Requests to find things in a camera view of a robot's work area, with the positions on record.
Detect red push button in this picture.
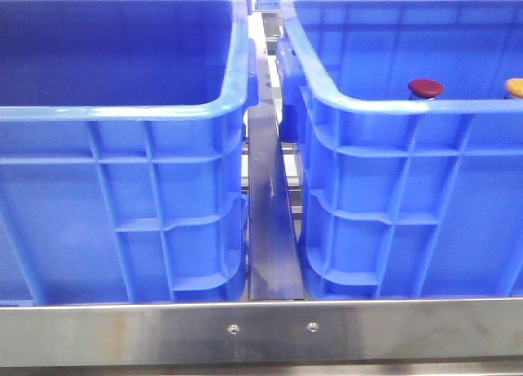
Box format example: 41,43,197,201
408,78,444,101

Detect yellow push button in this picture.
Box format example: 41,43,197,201
504,78,523,99

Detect blue plastic target bin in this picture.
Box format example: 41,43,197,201
280,0,522,300

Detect metal shelf rack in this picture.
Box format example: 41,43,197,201
0,0,523,369

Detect blue plastic button bin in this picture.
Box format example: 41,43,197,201
1,0,258,307

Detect metal divider rail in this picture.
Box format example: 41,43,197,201
248,99,304,301

